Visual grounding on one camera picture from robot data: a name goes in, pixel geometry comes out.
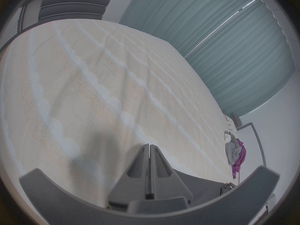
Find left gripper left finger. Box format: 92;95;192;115
107;144;150;206

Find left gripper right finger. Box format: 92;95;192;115
150;144;193;204

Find black T-shirt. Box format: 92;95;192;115
173;171;235;200

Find bed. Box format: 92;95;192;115
0;19;267;208

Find grey knit garment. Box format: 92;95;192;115
225;135;242;165

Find purple satin garment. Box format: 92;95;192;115
231;138;247;179

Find white printed pillow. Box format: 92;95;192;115
224;115;235;133

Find grey bedside table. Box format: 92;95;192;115
231;113;242;129

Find blue-green curtain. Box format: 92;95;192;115
185;0;296;117
120;0;256;58

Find black chest of drawers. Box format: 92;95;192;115
17;0;110;32

